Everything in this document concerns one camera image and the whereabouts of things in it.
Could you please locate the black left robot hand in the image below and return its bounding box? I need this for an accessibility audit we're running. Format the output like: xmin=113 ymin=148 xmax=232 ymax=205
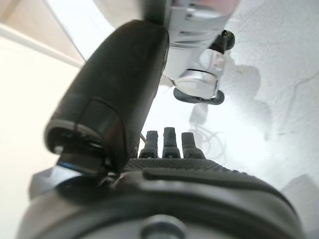
xmin=14 ymin=19 xmax=306 ymax=239

